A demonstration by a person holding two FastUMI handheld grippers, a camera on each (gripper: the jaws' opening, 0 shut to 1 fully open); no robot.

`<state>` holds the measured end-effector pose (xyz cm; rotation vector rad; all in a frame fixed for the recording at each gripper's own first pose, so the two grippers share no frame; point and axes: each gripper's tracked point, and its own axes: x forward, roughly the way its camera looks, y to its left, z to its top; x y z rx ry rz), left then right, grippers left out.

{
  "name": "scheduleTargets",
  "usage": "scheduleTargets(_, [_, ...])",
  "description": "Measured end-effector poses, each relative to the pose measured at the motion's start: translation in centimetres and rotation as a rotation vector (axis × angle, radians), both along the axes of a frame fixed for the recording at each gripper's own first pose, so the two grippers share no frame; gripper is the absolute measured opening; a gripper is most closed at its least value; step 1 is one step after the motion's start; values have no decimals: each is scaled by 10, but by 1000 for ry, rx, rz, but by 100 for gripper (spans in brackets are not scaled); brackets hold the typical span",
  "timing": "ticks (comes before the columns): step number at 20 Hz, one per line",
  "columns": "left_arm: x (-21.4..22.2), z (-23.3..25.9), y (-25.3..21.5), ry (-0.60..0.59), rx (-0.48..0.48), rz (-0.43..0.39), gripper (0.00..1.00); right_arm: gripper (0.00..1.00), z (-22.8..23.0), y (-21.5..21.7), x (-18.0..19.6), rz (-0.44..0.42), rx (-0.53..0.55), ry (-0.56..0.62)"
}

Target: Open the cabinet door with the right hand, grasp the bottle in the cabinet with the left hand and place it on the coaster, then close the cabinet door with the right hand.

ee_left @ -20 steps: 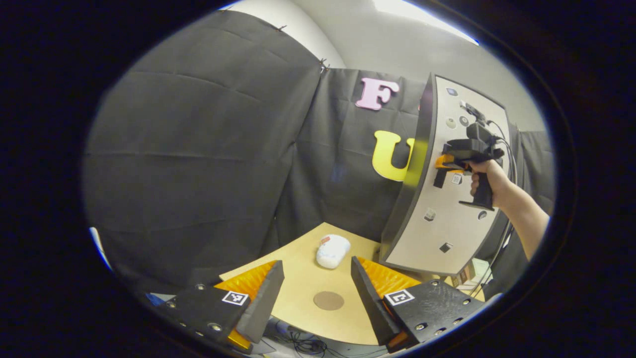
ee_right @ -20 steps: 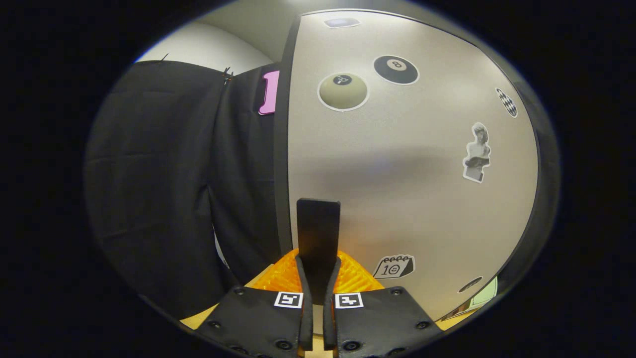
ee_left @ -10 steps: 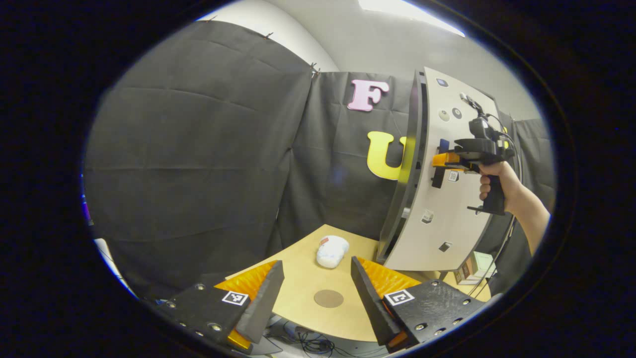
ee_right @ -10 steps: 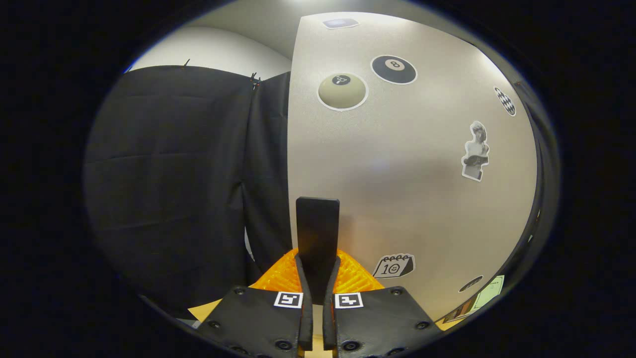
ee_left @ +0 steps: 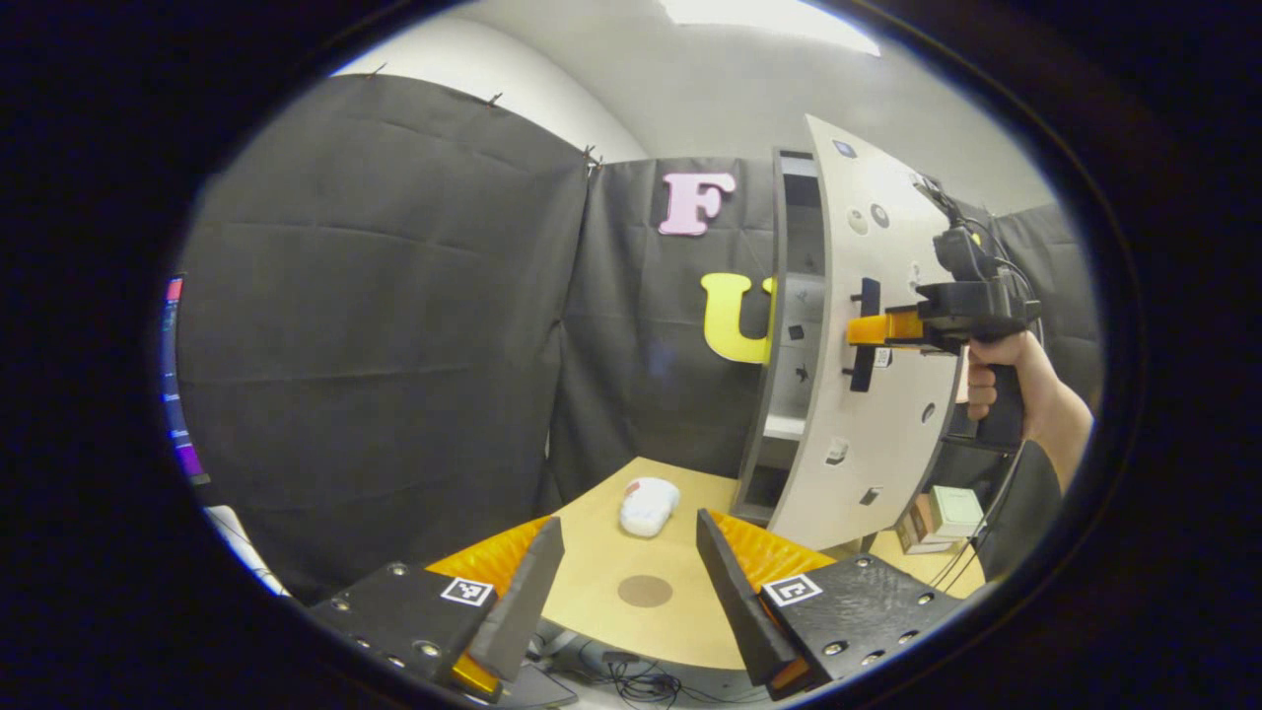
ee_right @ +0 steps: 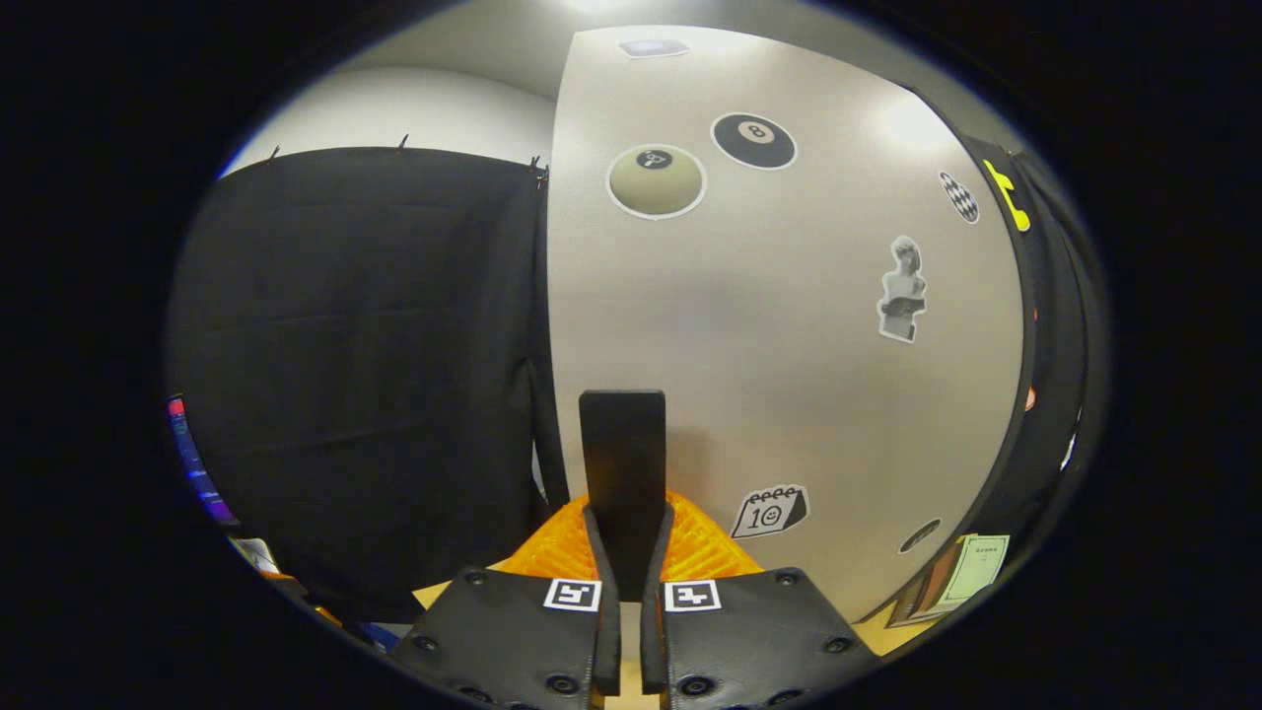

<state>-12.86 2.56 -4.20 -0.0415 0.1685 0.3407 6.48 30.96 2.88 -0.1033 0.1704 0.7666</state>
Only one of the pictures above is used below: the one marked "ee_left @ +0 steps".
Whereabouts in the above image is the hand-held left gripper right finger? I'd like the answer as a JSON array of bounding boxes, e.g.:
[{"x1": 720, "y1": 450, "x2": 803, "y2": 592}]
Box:
[{"x1": 696, "y1": 509, "x2": 972, "y2": 701}]

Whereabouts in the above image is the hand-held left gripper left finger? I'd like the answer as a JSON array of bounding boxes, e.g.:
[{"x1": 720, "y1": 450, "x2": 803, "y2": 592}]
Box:
[{"x1": 308, "y1": 515, "x2": 566, "y2": 703}]

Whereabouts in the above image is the black cabinet door handle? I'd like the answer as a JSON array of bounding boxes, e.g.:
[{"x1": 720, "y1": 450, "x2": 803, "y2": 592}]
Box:
[{"x1": 844, "y1": 278, "x2": 881, "y2": 392}]

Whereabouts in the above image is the brown round coaster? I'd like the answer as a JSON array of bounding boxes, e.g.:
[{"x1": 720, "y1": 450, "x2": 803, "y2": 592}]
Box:
[{"x1": 617, "y1": 575, "x2": 674, "y2": 608}]

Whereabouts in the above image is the white plastic case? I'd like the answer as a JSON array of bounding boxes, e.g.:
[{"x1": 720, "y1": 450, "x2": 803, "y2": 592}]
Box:
[{"x1": 618, "y1": 477, "x2": 681, "y2": 539}]

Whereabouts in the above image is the black backdrop cloth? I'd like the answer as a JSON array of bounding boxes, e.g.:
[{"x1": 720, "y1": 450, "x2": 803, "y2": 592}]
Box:
[{"x1": 175, "y1": 74, "x2": 1103, "y2": 603}]

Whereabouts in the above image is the long ceiling light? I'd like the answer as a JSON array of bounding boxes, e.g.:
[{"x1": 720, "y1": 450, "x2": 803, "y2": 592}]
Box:
[{"x1": 659, "y1": 0, "x2": 881, "y2": 57}]

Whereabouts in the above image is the black cable bundle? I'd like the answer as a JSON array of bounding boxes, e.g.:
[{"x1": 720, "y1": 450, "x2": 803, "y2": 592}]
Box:
[{"x1": 582, "y1": 646, "x2": 740, "y2": 707}]

